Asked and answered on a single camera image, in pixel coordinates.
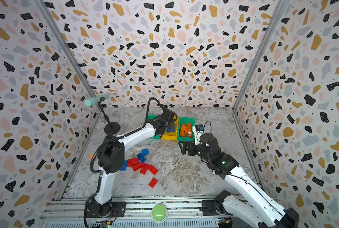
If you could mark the green push button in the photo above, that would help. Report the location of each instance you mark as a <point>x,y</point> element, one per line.
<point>159,213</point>

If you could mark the red lego brick middle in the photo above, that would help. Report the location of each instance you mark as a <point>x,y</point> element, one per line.
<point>137,166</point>

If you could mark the blue lego brick top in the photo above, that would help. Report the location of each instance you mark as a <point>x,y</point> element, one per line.
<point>145,152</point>

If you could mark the lone red lego brick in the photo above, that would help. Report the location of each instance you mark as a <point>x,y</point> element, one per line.
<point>153,183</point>

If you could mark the right green bin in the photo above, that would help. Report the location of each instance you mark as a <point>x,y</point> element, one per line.
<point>185,130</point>

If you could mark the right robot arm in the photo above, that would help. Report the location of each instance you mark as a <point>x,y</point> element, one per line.
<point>243,185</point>

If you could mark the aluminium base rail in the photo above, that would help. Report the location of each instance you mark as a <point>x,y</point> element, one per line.
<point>183,212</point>

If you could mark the left green bin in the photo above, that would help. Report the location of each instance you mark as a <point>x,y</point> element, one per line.
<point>154,124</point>

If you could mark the green microphone on stand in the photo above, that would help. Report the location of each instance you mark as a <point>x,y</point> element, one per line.
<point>112,127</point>

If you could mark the green bin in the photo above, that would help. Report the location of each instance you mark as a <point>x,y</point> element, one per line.
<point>154,124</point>
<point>185,130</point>

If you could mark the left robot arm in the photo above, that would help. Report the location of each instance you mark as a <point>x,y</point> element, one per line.
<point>109,158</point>

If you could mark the orange lego brick top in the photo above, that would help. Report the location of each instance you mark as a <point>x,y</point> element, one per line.
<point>183,127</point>

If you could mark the red lego brick right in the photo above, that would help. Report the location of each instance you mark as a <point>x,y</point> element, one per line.
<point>152,169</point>

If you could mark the yellow middle bin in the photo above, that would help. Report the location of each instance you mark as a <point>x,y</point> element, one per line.
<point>172,135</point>

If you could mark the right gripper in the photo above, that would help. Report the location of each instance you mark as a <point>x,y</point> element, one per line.
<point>194,145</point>

